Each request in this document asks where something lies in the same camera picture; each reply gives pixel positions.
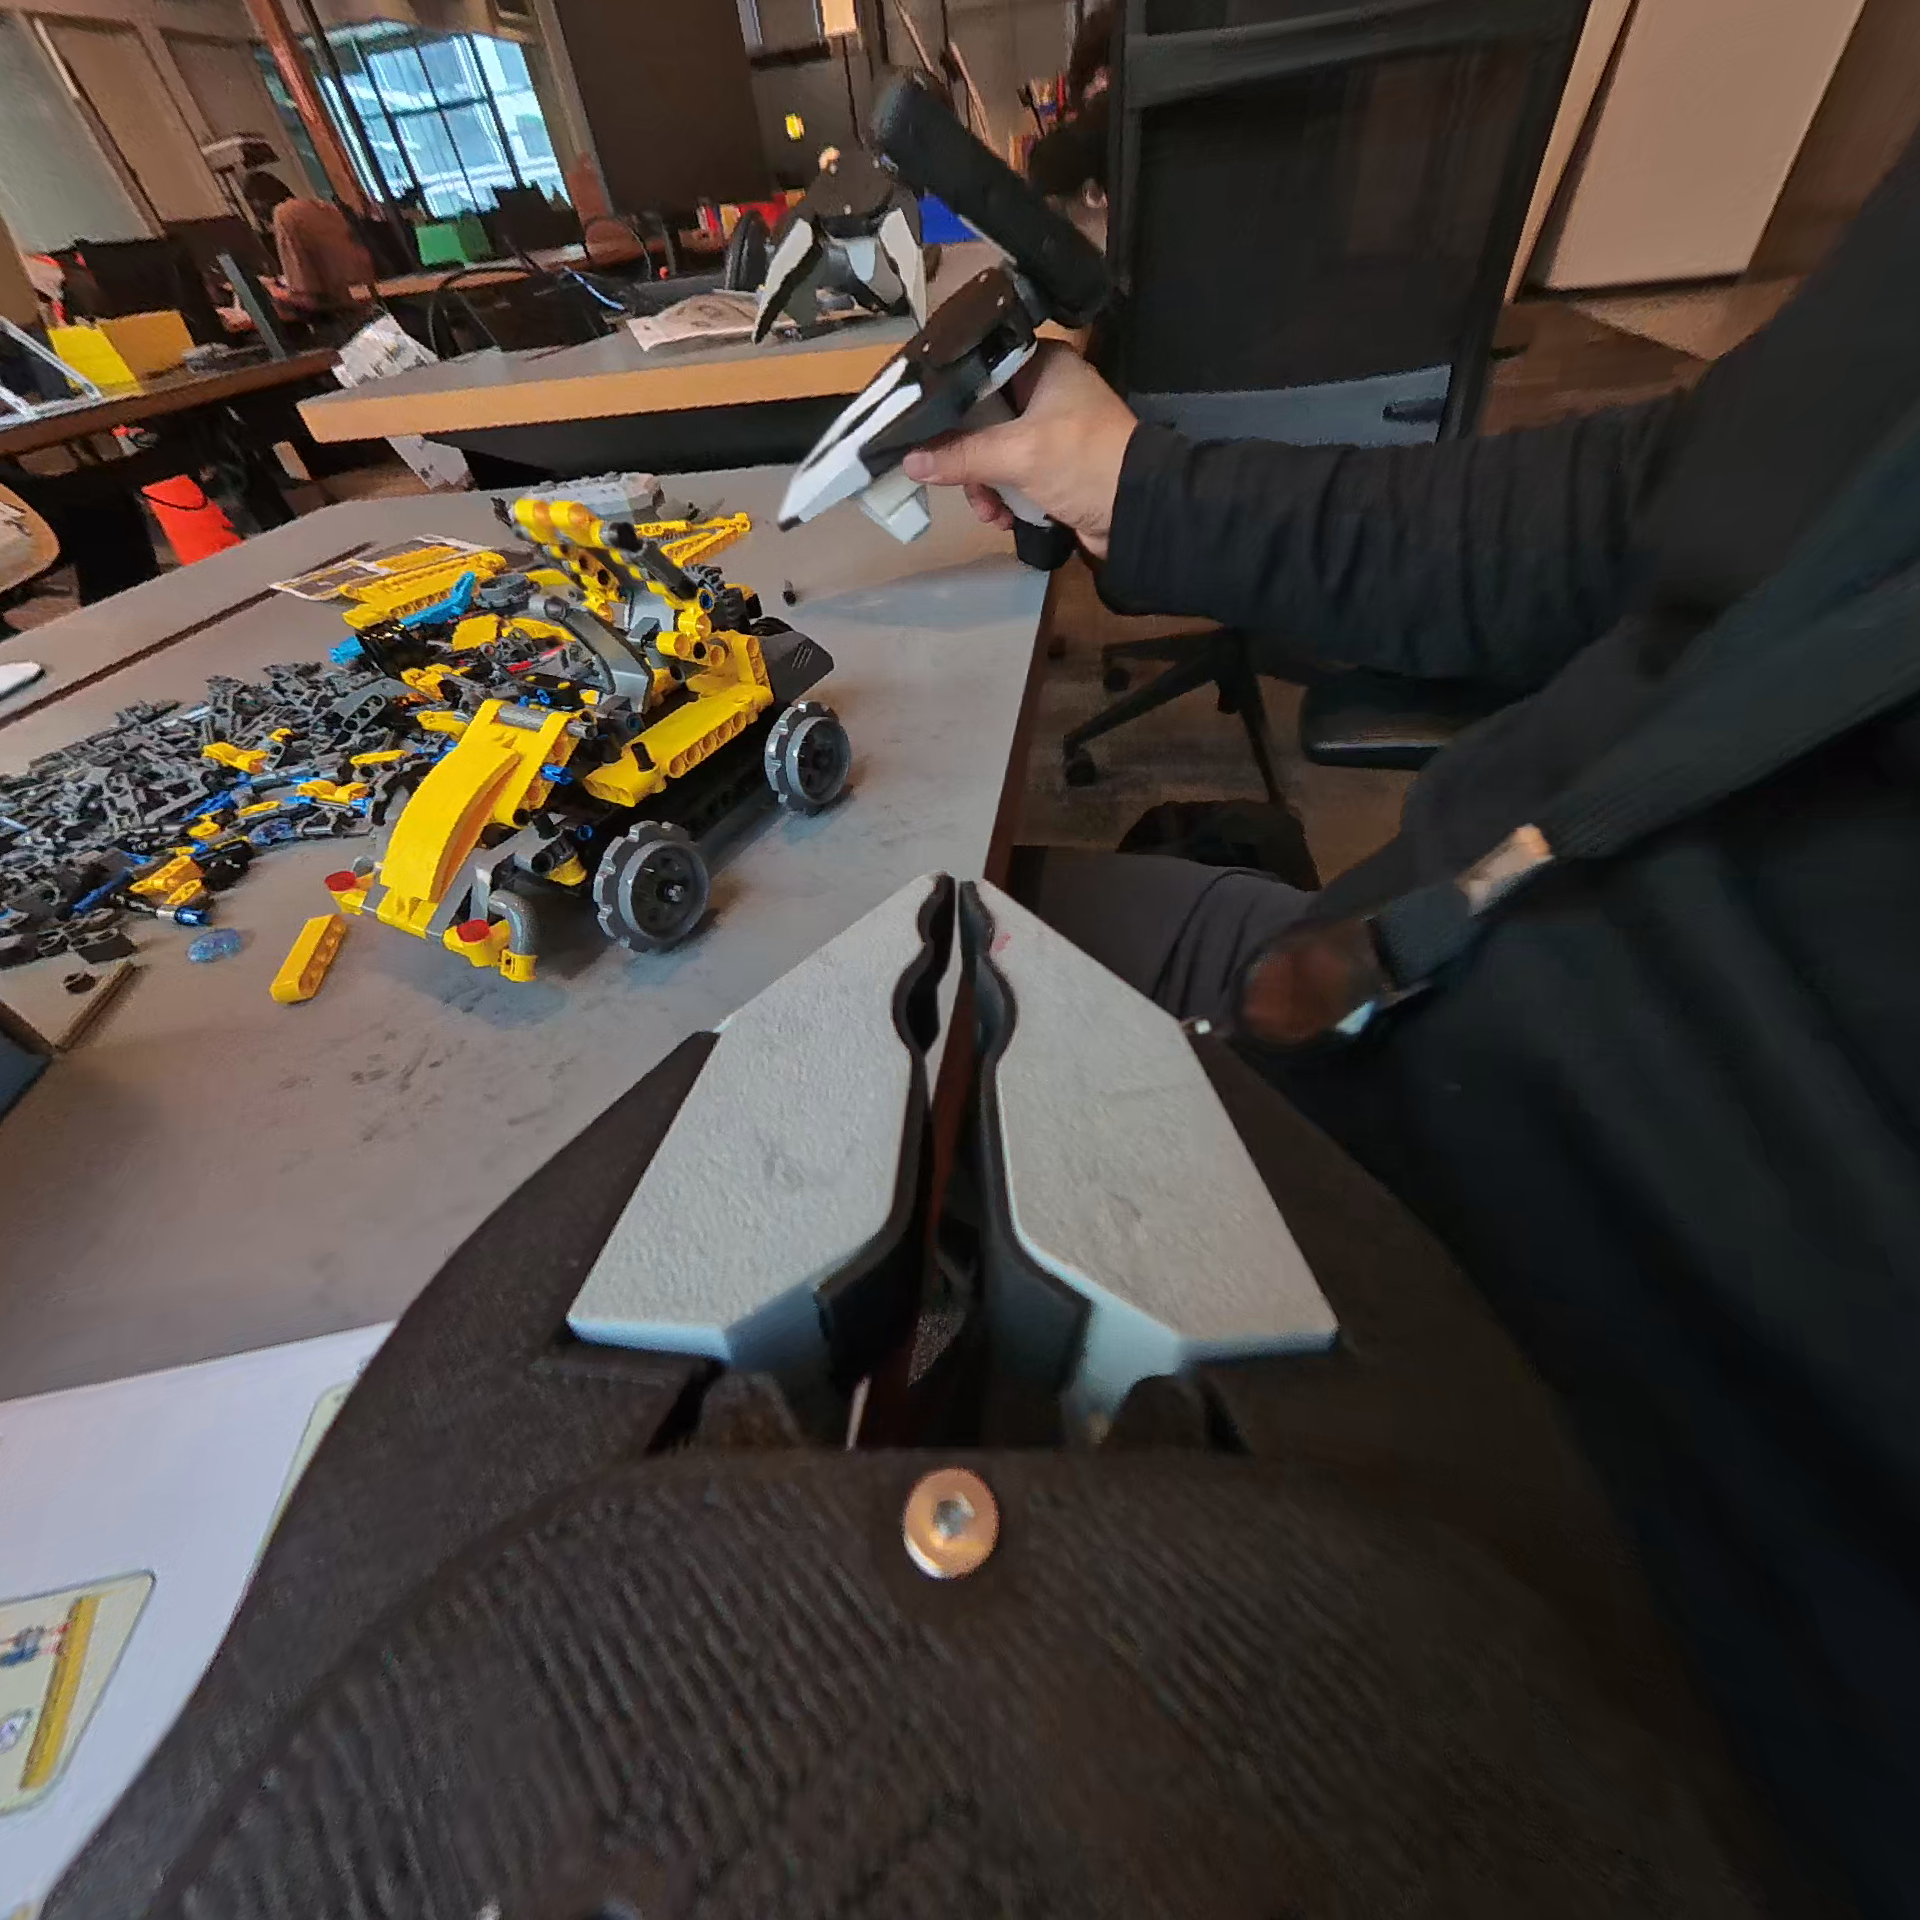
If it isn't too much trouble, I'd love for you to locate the dark wooden table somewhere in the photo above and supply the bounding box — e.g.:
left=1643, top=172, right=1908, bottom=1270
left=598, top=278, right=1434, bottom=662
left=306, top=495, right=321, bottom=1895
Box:
left=0, top=348, right=341, bottom=602

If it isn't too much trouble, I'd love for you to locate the white paper sheet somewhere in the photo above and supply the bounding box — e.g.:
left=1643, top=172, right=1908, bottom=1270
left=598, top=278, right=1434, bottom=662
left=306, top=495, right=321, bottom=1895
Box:
left=629, top=291, right=783, bottom=352

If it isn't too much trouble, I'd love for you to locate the person's black jacket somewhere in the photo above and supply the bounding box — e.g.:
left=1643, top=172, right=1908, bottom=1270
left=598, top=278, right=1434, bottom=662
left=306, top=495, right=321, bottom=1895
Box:
left=1244, top=150, right=1920, bottom=1920

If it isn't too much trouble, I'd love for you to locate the yellow sticker sheet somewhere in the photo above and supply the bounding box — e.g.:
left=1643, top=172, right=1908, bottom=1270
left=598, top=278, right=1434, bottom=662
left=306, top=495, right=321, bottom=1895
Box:
left=271, top=532, right=481, bottom=600

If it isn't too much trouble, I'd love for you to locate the yellow toy construction vehicle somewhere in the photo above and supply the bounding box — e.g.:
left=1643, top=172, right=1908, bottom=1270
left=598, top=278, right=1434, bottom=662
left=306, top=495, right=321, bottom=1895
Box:
left=322, top=493, right=856, bottom=985

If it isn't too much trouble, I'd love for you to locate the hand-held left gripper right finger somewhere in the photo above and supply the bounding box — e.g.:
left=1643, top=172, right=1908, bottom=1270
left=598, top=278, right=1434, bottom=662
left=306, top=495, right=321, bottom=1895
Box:
left=958, top=879, right=1341, bottom=1444

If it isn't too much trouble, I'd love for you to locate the short yellow beam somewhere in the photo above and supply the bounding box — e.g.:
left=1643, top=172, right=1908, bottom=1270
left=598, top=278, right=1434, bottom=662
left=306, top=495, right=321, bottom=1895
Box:
left=271, top=910, right=351, bottom=1004

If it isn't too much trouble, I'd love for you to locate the black white gripper device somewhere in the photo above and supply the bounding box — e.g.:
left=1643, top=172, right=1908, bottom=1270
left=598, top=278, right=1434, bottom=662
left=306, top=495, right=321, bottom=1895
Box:
left=751, top=145, right=934, bottom=346

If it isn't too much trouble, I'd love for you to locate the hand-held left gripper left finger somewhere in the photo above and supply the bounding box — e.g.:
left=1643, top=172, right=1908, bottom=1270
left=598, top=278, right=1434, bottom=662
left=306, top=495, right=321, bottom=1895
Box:
left=565, top=873, right=959, bottom=1381

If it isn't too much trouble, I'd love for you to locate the person's right hand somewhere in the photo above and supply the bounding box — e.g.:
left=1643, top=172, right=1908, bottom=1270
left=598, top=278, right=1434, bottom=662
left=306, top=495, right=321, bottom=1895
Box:
left=904, top=341, right=1142, bottom=559

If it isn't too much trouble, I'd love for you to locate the black mesh office chair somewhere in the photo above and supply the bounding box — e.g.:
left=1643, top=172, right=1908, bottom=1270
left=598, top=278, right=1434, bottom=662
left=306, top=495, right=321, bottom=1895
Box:
left=1062, top=0, right=1592, bottom=804

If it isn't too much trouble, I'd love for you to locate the stack of long yellow beams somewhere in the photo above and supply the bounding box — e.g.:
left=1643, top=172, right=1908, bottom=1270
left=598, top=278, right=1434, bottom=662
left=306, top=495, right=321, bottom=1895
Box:
left=343, top=541, right=498, bottom=629

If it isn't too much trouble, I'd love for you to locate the black woven strap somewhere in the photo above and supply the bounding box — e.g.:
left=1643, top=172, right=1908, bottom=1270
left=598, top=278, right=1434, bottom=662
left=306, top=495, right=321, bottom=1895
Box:
left=1239, top=571, right=1920, bottom=1052

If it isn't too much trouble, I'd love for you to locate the building instruction booklet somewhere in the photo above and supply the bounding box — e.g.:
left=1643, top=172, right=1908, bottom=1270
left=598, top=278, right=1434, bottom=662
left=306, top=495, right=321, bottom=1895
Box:
left=0, top=1320, right=400, bottom=1913

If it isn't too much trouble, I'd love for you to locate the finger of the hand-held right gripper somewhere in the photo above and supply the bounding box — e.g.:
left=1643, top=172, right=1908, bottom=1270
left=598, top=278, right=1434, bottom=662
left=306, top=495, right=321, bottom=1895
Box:
left=775, top=364, right=927, bottom=532
left=815, top=425, right=941, bottom=546

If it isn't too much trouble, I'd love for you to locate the orange traffic cone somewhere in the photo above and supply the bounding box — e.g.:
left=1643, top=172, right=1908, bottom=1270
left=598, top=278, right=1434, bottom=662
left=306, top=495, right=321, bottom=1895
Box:
left=139, top=473, right=242, bottom=564

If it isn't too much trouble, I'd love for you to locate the wood-edged far desk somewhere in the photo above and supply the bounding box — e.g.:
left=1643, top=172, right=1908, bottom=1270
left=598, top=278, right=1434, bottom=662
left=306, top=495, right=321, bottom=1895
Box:
left=296, top=239, right=1097, bottom=451

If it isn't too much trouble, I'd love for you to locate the pile of building pieces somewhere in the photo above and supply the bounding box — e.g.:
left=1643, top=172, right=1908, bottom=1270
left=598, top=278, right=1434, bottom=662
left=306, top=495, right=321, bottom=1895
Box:
left=0, top=661, right=451, bottom=969

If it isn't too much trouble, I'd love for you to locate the clear acrylic sign holder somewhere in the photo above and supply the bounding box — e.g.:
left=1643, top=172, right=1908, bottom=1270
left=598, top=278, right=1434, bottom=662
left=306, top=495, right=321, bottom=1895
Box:
left=0, top=316, right=104, bottom=423

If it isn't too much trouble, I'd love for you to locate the yellow storage bin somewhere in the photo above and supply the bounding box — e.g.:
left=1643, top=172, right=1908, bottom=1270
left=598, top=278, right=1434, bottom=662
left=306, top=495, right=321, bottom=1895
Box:
left=48, top=309, right=197, bottom=395

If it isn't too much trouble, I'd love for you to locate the hanging newspaper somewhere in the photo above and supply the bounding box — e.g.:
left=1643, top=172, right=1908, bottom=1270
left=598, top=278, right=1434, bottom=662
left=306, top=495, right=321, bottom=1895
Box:
left=334, top=316, right=474, bottom=488

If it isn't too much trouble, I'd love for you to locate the large paned window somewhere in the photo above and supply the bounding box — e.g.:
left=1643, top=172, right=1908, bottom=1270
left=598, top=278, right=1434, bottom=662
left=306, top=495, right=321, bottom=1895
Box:
left=308, top=31, right=572, bottom=217

